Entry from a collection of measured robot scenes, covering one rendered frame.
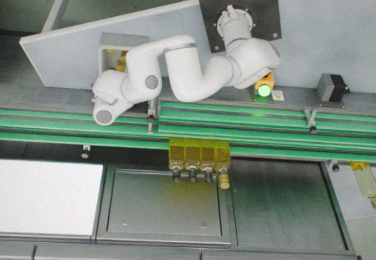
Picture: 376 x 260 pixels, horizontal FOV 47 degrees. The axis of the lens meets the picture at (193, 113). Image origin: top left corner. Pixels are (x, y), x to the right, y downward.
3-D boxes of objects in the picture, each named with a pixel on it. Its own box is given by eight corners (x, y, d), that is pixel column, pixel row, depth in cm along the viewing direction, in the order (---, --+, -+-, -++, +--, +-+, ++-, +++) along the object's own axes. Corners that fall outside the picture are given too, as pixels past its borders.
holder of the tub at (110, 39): (103, 90, 176) (101, 102, 171) (101, 32, 158) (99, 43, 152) (145, 93, 178) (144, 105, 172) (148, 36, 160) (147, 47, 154)
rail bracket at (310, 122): (299, 110, 170) (307, 134, 160) (305, 96, 165) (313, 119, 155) (309, 110, 170) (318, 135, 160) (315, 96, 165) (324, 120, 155)
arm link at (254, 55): (199, 66, 121) (244, 31, 114) (232, 66, 142) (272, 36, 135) (216, 94, 119) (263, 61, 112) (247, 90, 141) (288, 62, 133)
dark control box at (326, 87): (315, 87, 179) (321, 101, 173) (321, 72, 173) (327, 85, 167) (334, 89, 180) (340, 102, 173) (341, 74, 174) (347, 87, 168)
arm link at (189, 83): (229, 43, 116) (205, 41, 104) (238, 93, 116) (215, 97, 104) (185, 55, 123) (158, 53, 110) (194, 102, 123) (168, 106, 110)
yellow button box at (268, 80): (250, 83, 176) (253, 94, 171) (254, 67, 171) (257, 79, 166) (267, 84, 177) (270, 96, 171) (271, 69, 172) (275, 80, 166)
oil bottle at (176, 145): (168, 132, 176) (168, 173, 160) (170, 122, 172) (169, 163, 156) (182, 133, 176) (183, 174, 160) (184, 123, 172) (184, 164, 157)
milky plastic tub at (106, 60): (102, 80, 172) (99, 94, 166) (101, 32, 158) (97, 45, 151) (145, 83, 174) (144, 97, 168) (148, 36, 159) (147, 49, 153)
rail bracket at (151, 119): (147, 119, 169) (145, 142, 160) (149, 85, 158) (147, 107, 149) (154, 119, 170) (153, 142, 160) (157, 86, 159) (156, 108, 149)
